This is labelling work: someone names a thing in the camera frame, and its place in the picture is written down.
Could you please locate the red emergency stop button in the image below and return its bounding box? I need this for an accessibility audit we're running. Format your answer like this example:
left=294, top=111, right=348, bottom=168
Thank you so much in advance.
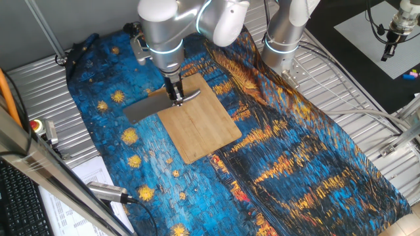
left=29, top=118, right=59, bottom=146

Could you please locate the background robot black cable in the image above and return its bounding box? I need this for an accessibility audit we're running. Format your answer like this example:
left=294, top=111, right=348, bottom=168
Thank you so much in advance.
left=366, top=0, right=420, bottom=45

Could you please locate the bamboo cutting board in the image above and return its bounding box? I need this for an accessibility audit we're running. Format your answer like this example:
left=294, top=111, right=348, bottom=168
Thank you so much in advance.
left=147, top=72, right=243, bottom=165

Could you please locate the aluminium frame beam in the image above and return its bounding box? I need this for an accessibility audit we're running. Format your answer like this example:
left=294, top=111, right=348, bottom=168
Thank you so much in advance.
left=0, top=107, right=136, bottom=236

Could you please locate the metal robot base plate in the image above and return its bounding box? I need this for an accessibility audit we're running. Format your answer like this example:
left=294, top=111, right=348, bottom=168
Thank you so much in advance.
left=281, top=60, right=311, bottom=91

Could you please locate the black camera cable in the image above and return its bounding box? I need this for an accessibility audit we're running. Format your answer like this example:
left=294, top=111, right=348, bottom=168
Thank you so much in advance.
left=126, top=195, right=159, bottom=236

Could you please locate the steel cleaver knife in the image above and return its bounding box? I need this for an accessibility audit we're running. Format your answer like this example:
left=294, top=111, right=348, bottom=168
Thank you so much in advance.
left=123, top=88, right=201, bottom=125

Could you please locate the printed white paper sheet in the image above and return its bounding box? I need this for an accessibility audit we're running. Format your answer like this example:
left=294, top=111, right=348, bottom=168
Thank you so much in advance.
left=38, top=156, right=135, bottom=236

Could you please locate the grey square mat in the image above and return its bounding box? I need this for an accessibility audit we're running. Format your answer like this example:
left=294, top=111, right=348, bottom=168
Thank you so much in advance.
left=333, top=11, right=420, bottom=80

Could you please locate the blue starry painting tablecloth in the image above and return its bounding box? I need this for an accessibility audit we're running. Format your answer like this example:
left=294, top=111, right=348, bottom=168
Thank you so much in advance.
left=65, top=26, right=413, bottom=236

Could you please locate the aluminium frame strut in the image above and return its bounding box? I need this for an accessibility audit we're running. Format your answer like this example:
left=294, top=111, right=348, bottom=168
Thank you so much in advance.
left=379, top=94, right=420, bottom=158

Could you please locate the orange tube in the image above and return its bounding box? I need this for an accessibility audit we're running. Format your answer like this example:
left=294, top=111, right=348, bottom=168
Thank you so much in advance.
left=0, top=67, right=22, bottom=128

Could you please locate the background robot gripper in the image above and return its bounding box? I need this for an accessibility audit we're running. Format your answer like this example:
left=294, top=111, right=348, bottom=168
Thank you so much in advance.
left=380, top=0, right=420, bottom=62

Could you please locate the black base cable bundle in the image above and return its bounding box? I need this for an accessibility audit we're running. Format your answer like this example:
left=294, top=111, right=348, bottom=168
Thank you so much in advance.
left=261, top=0, right=275, bottom=45

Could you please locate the black computer keyboard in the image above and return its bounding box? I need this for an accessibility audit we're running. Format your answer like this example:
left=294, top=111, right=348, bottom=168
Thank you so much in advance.
left=0, top=159, right=54, bottom=236

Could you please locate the thin aluminium frame post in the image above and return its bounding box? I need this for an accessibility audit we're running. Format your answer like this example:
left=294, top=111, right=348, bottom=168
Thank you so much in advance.
left=24, top=0, right=69, bottom=66

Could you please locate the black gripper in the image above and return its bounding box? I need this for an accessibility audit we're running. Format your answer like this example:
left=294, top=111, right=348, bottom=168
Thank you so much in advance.
left=163, top=74, right=184, bottom=106

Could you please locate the white base cable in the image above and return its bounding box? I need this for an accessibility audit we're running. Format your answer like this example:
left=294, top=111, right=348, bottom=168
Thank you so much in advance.
left=297, top=41, right=420, bottom=139

